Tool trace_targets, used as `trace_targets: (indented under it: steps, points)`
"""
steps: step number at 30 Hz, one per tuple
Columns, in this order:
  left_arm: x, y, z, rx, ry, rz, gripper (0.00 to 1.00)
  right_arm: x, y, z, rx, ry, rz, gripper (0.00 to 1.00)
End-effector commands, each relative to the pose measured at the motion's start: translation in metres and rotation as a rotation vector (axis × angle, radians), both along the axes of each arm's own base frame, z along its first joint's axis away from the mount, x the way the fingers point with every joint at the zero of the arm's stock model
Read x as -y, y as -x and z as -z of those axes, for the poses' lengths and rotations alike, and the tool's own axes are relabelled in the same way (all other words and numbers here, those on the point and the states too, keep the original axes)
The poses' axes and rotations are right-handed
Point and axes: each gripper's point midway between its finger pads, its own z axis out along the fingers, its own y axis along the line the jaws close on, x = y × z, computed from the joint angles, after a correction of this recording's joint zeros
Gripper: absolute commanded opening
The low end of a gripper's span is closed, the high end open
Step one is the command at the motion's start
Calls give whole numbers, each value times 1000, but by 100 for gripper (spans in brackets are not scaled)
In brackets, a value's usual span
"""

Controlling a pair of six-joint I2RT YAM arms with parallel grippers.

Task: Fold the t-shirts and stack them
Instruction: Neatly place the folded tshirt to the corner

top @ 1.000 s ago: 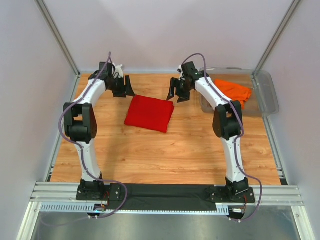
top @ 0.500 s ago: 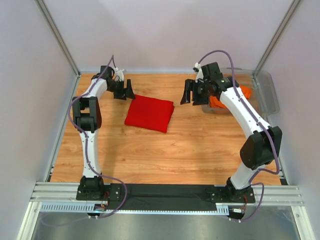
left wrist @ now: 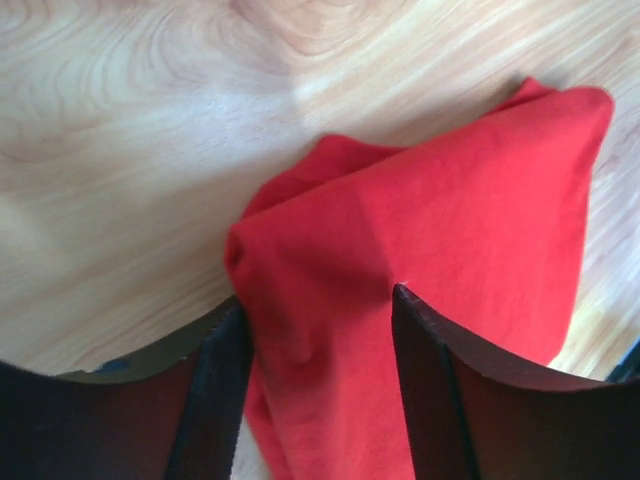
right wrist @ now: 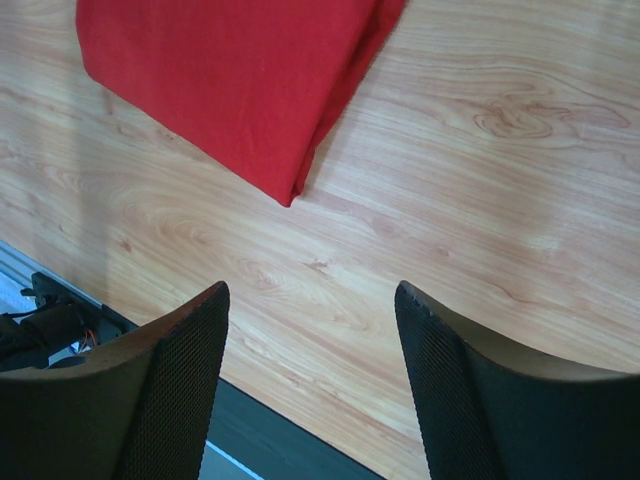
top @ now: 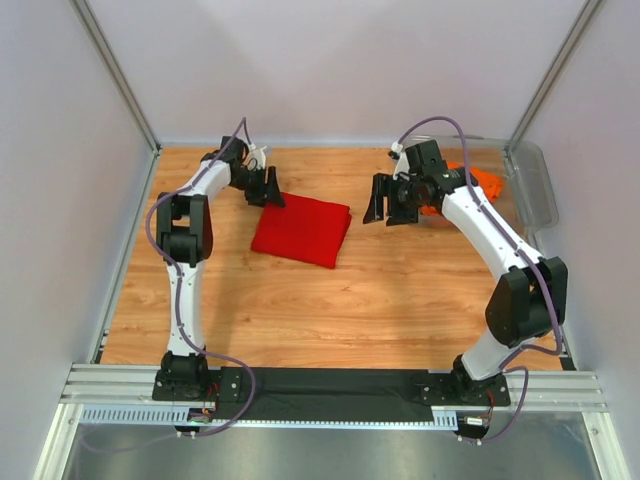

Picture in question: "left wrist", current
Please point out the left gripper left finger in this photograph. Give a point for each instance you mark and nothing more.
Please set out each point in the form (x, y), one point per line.
(180, 423)

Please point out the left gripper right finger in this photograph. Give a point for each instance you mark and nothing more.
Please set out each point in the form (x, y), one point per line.
(476, 411)

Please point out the red t shirt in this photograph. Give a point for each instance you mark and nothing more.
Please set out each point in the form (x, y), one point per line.
(485, 223)

